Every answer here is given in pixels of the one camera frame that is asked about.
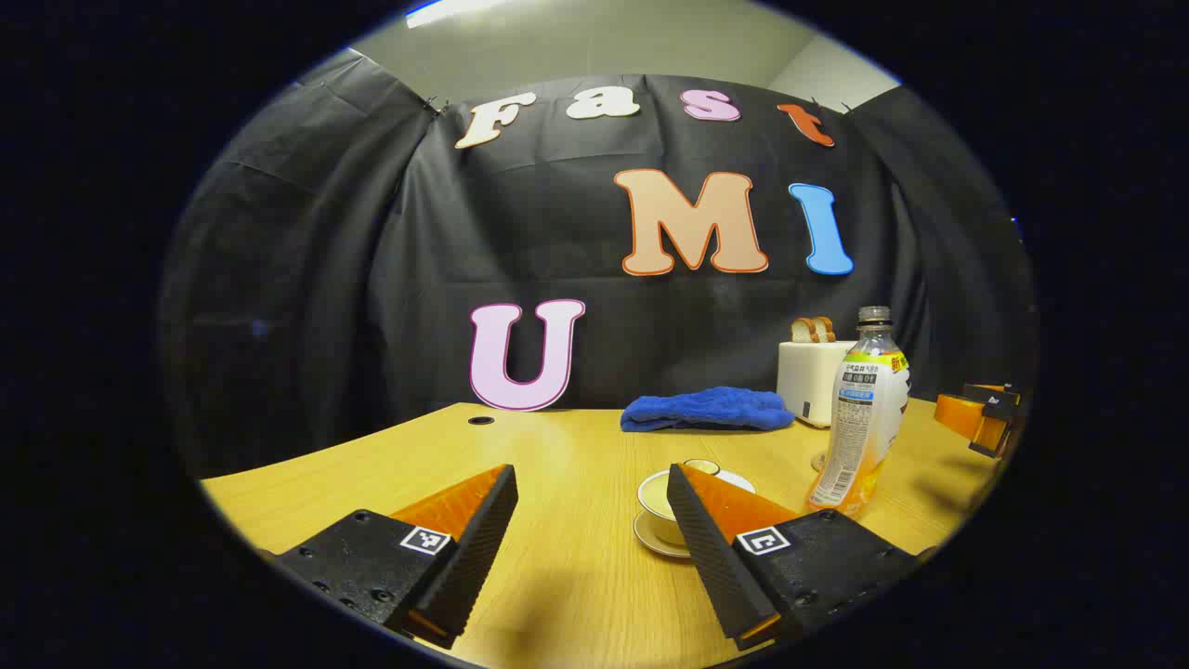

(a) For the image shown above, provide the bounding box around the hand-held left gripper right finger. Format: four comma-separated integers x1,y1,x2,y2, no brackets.
665,463,922,651

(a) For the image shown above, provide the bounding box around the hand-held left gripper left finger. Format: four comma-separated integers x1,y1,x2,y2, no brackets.
275,463,521,649

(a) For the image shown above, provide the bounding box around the white teacup lid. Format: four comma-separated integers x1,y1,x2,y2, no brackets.
638,458,758,521

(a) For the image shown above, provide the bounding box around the clear plastic water bottle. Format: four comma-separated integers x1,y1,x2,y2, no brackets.
806,306,911,518

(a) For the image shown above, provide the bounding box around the white saucer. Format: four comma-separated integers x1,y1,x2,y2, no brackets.
633,511,694,559

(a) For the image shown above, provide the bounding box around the blue towel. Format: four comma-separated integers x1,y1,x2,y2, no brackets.
620,387,796,433

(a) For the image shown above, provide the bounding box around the white toaster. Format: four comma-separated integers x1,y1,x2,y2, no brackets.
777,340,857,429

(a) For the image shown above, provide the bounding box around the black backdrop cloth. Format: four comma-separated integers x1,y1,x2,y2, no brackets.
158,48,1038,479

